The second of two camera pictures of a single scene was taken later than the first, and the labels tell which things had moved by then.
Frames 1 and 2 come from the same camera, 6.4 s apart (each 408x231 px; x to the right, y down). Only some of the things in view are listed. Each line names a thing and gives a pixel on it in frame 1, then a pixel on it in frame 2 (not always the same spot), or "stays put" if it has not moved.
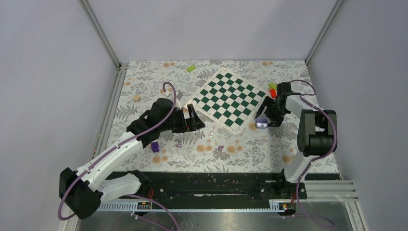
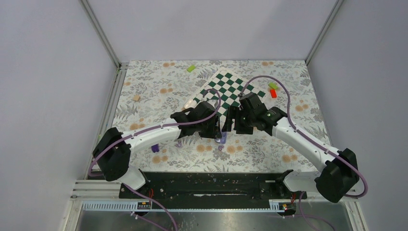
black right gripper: [276, 120] to [234, 112]
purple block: [155, 146] stays put
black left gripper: [196, 123] to [215, 132]
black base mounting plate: [213, 187] stays put
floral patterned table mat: [253, 148] stays put
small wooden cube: [136, 97] stays put
